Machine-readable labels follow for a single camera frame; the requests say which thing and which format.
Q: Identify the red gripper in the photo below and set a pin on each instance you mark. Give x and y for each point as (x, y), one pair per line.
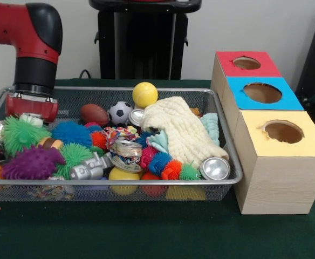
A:
(31, 107)

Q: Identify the green spiky ball with eyes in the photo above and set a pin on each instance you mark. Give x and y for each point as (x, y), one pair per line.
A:
(22, 135)

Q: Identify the purple spiky ball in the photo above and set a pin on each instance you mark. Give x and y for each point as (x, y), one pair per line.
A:
(32, 163)

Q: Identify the brown toy football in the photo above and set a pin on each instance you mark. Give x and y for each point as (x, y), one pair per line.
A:
(94, 114)

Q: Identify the bag of coloured spiky balls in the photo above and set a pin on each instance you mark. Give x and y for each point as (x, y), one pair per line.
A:
(165, 164)

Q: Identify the cream knitted cloth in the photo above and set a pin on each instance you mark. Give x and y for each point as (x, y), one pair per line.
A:
(182, 129)

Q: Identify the mint green cloth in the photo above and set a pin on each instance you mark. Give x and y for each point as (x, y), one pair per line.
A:
(210, 127)

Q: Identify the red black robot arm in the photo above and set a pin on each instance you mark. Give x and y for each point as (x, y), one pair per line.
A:
(31, 43)

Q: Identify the clear mesh bin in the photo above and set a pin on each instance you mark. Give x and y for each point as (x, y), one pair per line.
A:
(226, 168)

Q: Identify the wooden box with three holes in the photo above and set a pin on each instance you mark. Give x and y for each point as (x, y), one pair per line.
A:
(281, 172)

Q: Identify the blue spiky ball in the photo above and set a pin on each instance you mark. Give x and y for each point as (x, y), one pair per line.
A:
(71, 133)

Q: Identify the plain green spiky ball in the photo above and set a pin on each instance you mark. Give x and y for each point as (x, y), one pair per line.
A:
(75, 156)

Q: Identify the small soccer ball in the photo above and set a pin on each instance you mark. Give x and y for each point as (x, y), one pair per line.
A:
(121, 112)

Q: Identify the yellow ball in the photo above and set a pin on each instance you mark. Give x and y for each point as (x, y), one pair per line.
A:
(145, 94)

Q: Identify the red silver soda can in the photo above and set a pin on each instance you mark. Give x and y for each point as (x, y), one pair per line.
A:
(214, 169)

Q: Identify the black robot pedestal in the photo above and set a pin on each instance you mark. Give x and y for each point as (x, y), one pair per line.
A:
(144, 40)

